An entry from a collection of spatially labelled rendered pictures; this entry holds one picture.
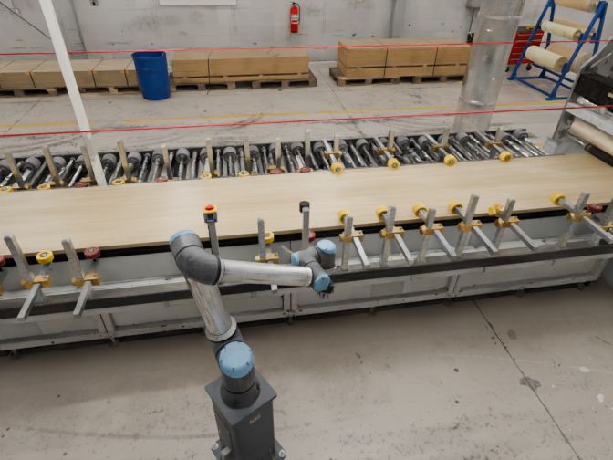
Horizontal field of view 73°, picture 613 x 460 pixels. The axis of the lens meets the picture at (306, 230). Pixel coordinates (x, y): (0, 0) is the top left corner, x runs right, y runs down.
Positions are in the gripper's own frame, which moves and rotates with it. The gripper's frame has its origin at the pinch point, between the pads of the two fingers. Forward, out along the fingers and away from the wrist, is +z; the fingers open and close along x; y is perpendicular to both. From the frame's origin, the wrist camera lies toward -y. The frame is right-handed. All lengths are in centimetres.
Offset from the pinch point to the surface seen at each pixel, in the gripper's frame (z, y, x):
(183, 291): 14, -30, -76
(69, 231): -7, -70, -142
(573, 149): 4, -154, 269
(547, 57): 22, -536, 519
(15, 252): -23, -32, -153
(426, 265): 13, -30, 74
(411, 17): -11, -745, 340
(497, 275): 57, -57, 152
